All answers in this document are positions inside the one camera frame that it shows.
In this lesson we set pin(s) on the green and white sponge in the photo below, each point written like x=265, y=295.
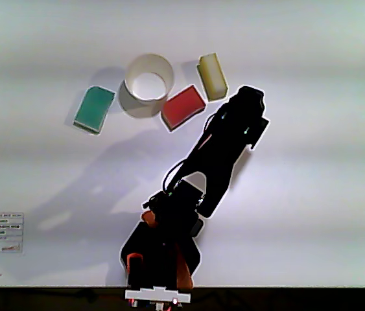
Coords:
x=93, y=108

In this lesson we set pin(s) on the yellow and white sponge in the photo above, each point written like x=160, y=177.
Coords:
x=213, y=77

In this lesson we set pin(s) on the red and white sponge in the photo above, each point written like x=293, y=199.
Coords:
x=182, y=107

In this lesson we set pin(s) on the white paper cup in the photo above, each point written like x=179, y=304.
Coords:
x=136, y=110

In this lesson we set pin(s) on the orange table clamp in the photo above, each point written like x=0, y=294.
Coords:
x=134, y=259
x=185, y=272

